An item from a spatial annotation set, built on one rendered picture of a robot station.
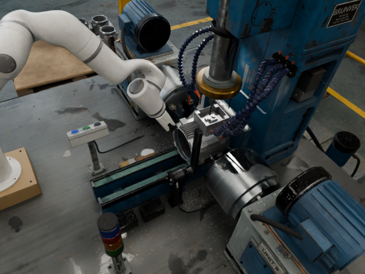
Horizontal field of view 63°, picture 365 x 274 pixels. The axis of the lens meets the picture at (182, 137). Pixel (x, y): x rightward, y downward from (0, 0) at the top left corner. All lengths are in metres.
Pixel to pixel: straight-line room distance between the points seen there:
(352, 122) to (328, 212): 2.64
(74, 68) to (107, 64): 2.39
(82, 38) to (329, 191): 0.81
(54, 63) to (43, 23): 2.55
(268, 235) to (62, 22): 0.87
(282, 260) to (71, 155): 1.12
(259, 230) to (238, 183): 0.19
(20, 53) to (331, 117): 2.99
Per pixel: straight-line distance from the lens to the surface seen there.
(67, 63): 3.47
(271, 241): 1.01
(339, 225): 0.89
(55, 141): 1.73
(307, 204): 0.90
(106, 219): 0.93
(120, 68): 1.02
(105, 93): 1.96
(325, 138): 2.50
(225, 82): 1.14
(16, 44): 0.97
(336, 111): 3.54
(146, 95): 1.07
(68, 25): 0.95
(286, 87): 1.20
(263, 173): 1.13
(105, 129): 1.36
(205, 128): 1.27
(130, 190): 1.32
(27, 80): 3.34
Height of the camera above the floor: 2.03
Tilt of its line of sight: 48 degrees down
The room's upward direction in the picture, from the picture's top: 5 degrees clockwise
